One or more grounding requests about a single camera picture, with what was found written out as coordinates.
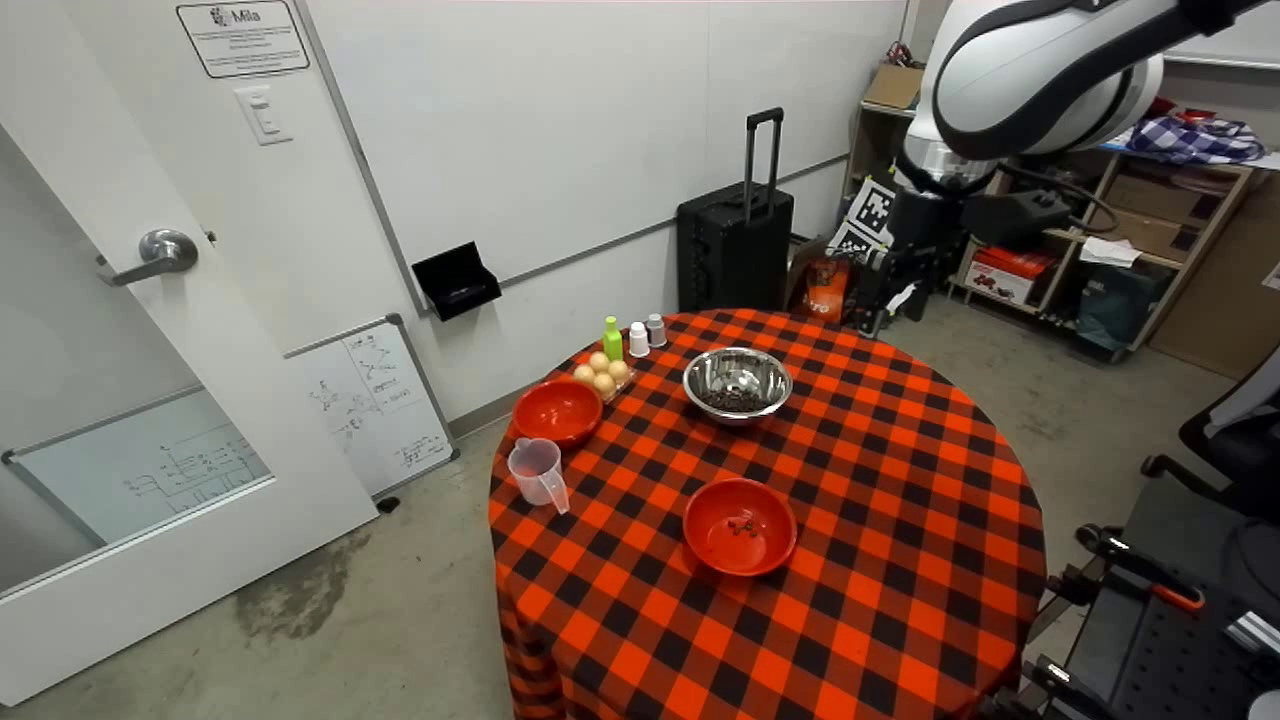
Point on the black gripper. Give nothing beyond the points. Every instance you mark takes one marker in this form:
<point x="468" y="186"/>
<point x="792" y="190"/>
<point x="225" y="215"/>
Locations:
<point x="925" y="232"/>

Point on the red plastic bowl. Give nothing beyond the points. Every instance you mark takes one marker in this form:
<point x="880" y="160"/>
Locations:
<point x="742" y="525"/>
<point x="557" y="410"/>

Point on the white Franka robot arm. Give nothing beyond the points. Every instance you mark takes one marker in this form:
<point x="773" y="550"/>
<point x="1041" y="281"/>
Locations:
<point x="1041" y="65"/>

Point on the silver metal bowl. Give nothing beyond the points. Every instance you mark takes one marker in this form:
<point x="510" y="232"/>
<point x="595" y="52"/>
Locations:
<point x="736" y="410"/>

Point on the red white box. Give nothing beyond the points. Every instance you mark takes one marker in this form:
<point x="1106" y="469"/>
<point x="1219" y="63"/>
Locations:
<point x="1009" y="273"/>

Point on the orange black toy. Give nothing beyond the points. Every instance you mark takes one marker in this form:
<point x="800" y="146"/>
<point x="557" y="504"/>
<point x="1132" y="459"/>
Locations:
<point x="825" y="285"/>

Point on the black rolling suitcase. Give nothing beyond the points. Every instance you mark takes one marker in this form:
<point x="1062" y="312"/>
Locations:
<point x="730" y="244"/>

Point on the dark green bag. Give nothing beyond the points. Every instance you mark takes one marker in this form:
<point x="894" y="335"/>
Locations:
<point x="1106" y="312"/>

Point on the wide brown cardboard box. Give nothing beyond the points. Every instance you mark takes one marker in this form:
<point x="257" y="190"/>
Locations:
<point x="1172" y="215"/>

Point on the wooden shelf unit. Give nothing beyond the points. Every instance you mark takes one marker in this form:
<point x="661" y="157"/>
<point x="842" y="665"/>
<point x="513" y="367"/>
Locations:
<point x="1207" y="252"/>

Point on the blue plaid cloth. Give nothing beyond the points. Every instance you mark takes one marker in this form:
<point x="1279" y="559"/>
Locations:
<point x="1193" y="138"/>

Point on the small grey shaker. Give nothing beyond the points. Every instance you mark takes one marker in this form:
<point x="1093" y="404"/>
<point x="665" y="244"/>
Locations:
<point x="658" y="331"/>

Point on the small white bottle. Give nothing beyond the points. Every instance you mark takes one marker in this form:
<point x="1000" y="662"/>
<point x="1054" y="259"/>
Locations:
<point x="639" y="342"/>

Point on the large flat cardboard sheet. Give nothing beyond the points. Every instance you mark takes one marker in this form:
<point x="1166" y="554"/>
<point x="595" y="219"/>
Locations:
<point x="1224" y="312"/>

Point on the orange black plaid tablecloth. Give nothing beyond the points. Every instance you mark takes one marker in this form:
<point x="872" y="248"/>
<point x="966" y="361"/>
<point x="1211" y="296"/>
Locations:
<point x="880" y="563"/>

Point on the small green bottle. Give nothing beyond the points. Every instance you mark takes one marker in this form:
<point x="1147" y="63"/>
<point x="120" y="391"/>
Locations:
<point x="613" y="339"/>

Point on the black office chair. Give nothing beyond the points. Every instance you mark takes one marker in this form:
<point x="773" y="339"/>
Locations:
<point x="1242" y="434"/>

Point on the clear plastic measuring cup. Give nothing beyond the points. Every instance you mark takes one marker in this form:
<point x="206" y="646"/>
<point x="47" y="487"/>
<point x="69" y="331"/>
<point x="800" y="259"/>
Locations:
<point x="536" y="469"/>

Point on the black perforated robot table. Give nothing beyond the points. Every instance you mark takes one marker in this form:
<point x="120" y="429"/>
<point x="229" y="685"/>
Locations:
<point x="1172" y="654"/>

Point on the small leaning whiteboard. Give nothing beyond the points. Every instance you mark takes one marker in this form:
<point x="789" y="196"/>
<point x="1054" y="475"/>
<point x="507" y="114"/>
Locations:
<point x="373" y="404"/>

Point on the white door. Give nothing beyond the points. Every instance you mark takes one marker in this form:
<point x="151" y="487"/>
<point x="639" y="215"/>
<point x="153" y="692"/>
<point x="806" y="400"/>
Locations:
<point x="201" y="345"/>

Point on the large wall whiteboard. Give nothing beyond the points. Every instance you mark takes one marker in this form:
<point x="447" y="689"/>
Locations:
<point x="572" y="121"/>

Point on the black wall holder box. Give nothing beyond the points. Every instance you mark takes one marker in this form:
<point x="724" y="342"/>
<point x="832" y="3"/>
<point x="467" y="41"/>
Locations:
<point x="458" y="281"/>

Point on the aluminium rail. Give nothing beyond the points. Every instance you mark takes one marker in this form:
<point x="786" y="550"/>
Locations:
<point x="1252" y="629"/>

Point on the white light switch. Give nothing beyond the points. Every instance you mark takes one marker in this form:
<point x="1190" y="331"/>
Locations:
<point x="265" y="119"/>

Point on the white wall sign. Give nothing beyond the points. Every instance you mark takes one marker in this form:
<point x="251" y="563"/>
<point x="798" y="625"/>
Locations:
<point x="240" y="38"/>

